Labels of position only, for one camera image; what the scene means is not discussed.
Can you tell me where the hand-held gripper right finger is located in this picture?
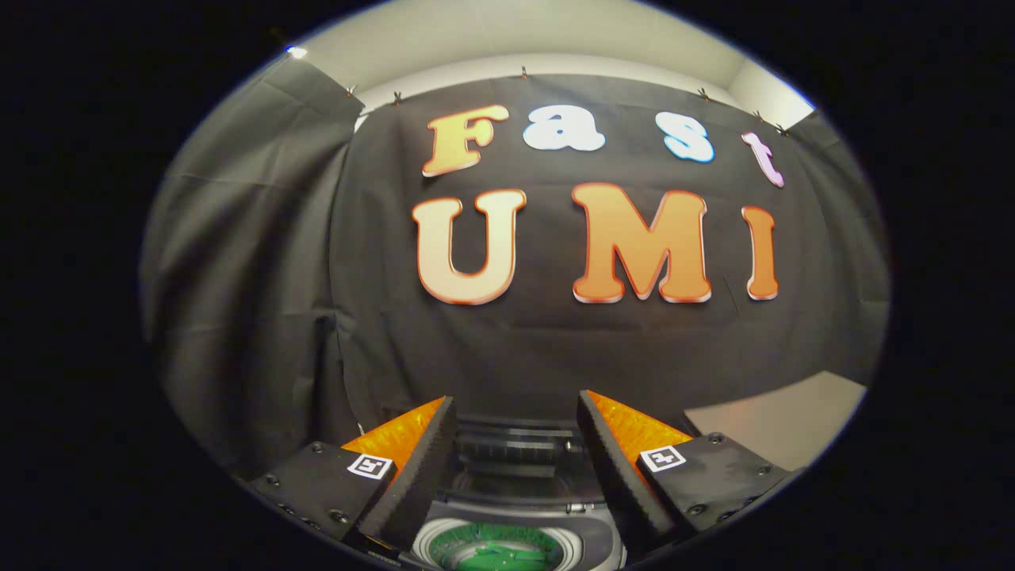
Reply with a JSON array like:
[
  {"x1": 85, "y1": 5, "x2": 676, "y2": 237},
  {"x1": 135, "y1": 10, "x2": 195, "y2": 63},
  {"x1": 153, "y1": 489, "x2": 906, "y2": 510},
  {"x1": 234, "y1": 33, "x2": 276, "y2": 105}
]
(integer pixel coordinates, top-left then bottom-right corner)
[{"x1": 576, "y1": 389, "x2": 795, "y2": 556}]

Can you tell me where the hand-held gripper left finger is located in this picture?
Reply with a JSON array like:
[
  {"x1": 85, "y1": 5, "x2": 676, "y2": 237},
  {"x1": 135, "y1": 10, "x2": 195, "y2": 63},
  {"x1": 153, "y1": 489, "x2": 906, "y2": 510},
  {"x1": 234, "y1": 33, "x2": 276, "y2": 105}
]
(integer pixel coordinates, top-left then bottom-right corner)
[{"x1": 247, "y1": 396, "x2": 458, "y2": 552}]

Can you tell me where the small grey washing machine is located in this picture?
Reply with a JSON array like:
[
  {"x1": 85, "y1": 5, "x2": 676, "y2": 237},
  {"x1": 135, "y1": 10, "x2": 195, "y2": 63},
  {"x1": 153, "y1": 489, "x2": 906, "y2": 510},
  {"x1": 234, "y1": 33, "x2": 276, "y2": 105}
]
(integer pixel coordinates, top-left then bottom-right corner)
[{"x1": 396, "y1": 476, "x2": 627, "y2": 570}]

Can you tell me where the green polo shirt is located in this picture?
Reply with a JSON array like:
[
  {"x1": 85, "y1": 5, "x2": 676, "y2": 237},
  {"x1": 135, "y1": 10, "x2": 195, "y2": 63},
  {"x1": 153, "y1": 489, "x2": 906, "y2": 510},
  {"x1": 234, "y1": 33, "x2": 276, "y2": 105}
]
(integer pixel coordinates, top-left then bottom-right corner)
[{"x1": 450, "y1": 523, "x2": 557, "y2": 570}]

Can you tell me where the black backdrop cloth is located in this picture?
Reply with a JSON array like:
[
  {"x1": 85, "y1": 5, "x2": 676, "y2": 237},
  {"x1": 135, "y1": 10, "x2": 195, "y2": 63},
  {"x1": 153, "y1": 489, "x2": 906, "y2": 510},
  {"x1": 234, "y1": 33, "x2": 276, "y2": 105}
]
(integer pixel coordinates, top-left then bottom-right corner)
[{"x1": 141, "y1": 52, "x2": 891, "y2": 477}]

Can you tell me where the row of black cloth clips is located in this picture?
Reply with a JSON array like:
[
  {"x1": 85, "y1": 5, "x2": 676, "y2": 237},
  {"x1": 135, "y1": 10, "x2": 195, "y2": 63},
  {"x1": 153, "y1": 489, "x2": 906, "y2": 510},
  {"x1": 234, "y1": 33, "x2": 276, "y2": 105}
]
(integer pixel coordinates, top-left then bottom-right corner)
[{"x1": 345, "y1": 66, "x2": 790, "y2": 137}]

